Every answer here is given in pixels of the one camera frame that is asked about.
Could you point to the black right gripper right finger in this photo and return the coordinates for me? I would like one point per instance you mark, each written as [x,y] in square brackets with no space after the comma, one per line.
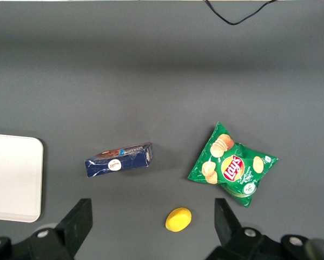
[228,227]

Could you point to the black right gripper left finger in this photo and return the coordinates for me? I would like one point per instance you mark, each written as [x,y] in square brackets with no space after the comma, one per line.
[75,227]

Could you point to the blue cookie box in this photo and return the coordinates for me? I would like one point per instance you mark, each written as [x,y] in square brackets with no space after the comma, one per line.
[118,165]

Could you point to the beige plastic tray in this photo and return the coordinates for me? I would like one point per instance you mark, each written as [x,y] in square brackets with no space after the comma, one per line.
[13,176]

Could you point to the yellow lemon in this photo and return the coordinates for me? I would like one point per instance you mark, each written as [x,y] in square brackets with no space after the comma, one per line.
[178,219]

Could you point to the green chips bag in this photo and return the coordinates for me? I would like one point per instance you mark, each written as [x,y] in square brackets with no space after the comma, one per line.
[232,168]

